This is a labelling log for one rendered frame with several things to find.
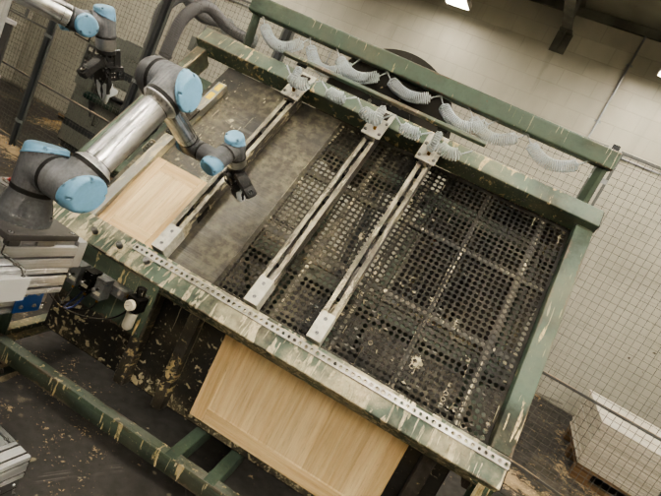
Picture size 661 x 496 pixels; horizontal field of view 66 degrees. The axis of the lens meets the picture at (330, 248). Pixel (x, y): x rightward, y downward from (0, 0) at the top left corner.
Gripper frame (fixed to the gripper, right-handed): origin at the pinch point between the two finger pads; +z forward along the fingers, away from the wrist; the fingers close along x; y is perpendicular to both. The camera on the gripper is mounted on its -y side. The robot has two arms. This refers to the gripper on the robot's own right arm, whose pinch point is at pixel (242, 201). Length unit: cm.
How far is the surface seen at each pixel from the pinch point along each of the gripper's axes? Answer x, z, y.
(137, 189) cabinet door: 30, 9, 39
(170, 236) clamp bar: 32.1, 5.9, 5.5
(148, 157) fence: 17, 5, 50
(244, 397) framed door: 39, 54, -53
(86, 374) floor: 89, 96, 20
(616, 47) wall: -537, 139, 42
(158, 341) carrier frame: 55, 55, -8
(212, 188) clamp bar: 3.6, 6.2, 18.1
